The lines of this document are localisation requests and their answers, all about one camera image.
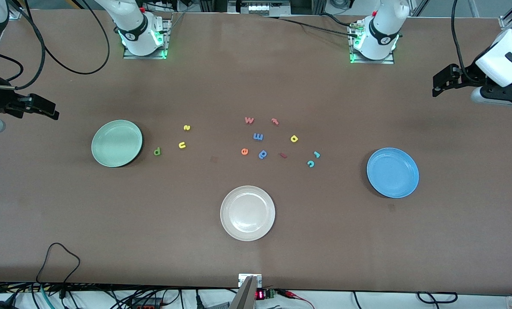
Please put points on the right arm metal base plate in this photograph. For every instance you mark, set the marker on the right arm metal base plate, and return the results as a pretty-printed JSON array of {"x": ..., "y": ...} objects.
[{"x": 144, "y": 56}]

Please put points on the blue letter m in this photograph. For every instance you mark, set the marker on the blue letter m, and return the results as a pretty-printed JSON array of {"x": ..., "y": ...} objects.
[{"x": 258, "y": 136}]

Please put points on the grey box with white sockets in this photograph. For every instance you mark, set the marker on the grey box with white sockets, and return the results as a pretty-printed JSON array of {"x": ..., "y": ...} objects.
[{"x": 258, "y": 7}]

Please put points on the blue plate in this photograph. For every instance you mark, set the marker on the blue plate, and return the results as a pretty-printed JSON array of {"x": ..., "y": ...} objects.
[{"x": 392, "y": 172}]

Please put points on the white plate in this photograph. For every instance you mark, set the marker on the white plate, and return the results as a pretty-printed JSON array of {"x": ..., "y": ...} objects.
[{"x": 247, "y": 213}]

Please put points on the white marker tag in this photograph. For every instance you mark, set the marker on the white marker tag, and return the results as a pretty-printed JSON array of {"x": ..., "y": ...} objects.
[{"x": 241, "y": 280}]

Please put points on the blue letter p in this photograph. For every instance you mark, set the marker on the blue letter p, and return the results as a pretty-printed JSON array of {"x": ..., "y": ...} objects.
[{"x": 263, "y": 154}]

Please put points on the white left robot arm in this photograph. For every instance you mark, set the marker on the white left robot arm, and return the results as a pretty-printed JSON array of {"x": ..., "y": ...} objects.
[{"x": 382, "y": 38}]

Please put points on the green plate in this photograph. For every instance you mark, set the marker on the green plate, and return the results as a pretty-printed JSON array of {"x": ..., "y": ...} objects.
[{"x": 117, "y": 143}]

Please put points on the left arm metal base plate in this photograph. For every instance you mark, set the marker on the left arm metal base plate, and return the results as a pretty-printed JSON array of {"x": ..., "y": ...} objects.
[{"x": 372, "y": 62}]

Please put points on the black power strip red switches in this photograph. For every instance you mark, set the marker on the black power strip red switches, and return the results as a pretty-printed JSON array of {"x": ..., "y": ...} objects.
[{"x": 146, "y": 305}]

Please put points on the grey camera mount bar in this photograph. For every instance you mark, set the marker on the grey camera mount bar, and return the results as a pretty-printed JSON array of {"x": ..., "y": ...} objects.
[{"x": 245, "y": 296}]

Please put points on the green terminal board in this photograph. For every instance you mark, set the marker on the green terminal board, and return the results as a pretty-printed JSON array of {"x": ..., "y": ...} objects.
[{"x": 271, "y": 294}]

